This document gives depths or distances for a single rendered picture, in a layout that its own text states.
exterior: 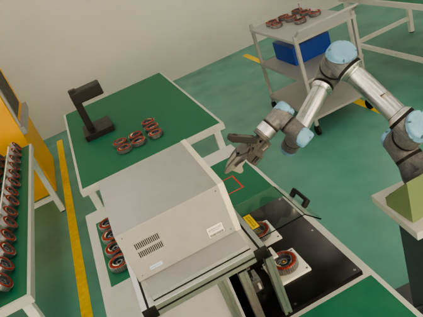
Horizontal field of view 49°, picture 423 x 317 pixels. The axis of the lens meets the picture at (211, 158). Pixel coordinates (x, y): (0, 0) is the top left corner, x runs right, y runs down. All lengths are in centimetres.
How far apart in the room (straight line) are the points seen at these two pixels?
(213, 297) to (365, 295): 56
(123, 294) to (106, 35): 501
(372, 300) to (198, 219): 68
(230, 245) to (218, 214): 11
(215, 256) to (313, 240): 59
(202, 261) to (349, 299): 57
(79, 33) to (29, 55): 73
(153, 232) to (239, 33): 600
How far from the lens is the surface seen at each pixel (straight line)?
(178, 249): 158
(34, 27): 671
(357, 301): 179
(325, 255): 194
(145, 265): 158
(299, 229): 208
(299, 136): 180
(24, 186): 378
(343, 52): 199
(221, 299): 160
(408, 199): 197
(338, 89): 463
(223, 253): 156
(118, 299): 220
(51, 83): 684
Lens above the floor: 210
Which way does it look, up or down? 28 degrees down
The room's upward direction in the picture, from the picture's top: 21 degrees counter-clockwise
